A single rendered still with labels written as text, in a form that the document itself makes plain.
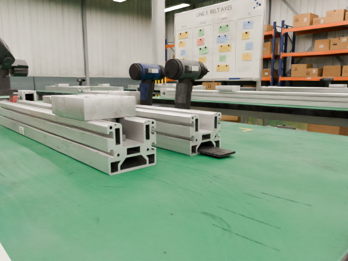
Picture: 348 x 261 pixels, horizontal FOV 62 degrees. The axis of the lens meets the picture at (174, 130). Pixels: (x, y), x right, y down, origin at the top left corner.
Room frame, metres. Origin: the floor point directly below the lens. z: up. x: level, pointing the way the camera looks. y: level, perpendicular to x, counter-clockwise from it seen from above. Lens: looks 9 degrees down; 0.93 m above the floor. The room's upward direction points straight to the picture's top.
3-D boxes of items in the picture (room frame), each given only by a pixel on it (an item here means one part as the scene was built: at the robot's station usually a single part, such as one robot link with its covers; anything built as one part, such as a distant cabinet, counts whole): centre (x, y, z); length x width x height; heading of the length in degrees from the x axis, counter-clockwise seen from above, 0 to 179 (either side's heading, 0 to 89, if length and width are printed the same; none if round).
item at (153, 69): (1.09, 0.08, 0.89); 0.20 x 0.08 x 0.22; 141
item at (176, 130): (0.92, 0.20, 0.82); 0.80 x 0.10 x 0.09; 42
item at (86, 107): (0.60, 0.17, 0.87); 0.16 x 0.11 x 0.07; 42
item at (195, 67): (0.91, -0.05, 0.89); 0.20 x 0.08 x 0.22; 141
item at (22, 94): (2.02, 1.03, 0.83); 0.11 x 0.10 x 0.10; 136
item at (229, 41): (4.09, -0.55, 0.97); 1.50 x 0.50 x 1.95; 43
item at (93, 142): (0.79, 0.34, 0.82); 0.80 x 0.10 x 0.09; 42
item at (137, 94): (0.92, 0.20, 0.87); 0.16 x 0.11 x 0.07; 42
